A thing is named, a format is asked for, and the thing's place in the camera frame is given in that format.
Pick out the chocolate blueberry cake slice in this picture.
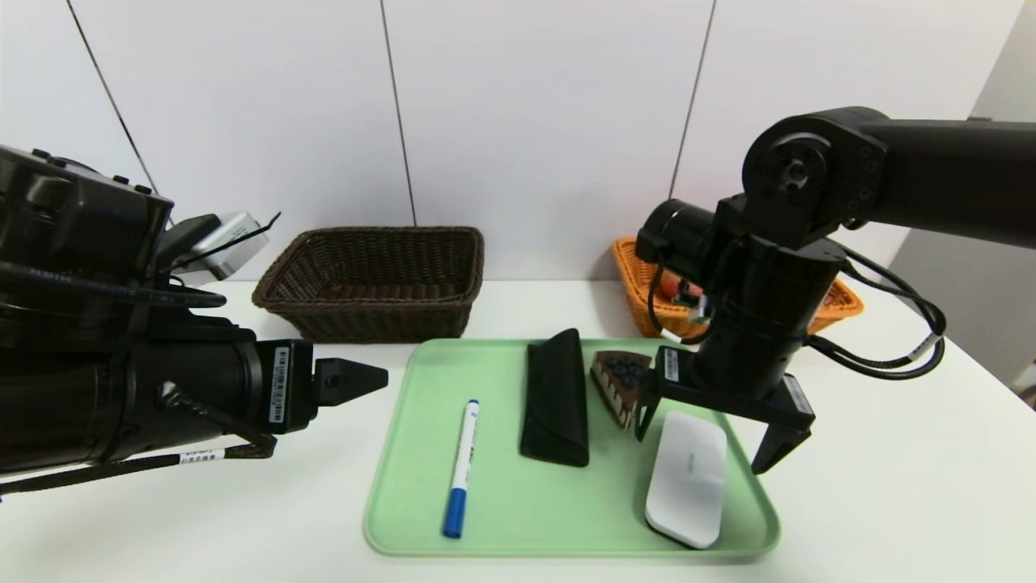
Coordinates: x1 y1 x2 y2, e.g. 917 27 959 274
589 350 653 430

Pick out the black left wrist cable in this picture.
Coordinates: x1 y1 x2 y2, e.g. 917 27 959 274
0 263 229 310

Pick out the light green plastic tray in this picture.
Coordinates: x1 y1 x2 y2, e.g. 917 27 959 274
363 338 782 558

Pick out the orange wicker basket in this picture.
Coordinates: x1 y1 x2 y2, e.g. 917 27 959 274
611 236 865 339

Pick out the blue capped whiteboard marker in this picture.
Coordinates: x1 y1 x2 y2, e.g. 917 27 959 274
442 398 481 540

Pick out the black glasses case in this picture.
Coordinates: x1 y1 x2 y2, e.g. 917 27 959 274
519 328 591 468

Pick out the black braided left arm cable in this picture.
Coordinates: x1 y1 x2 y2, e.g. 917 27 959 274
0 437 278 496

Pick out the thin black zip tie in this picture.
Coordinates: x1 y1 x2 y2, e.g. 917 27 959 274
174 212 282 258

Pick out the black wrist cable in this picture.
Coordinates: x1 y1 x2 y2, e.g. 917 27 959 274
805 243 948 381
0 263 229 310

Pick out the dark brown wicker basket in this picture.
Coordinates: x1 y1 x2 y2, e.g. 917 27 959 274
251 226 485 344

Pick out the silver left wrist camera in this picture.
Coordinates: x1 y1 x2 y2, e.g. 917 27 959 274
158 212 268 284

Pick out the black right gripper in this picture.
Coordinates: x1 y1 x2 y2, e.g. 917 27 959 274
634 326 817 475

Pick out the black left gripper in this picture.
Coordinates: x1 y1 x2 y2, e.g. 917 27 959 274
155 338 389 451

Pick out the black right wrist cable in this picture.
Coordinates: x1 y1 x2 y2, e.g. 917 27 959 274
805 243 948 381

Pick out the white rounded power bank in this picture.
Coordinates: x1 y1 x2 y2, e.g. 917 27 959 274
645 411 729 551

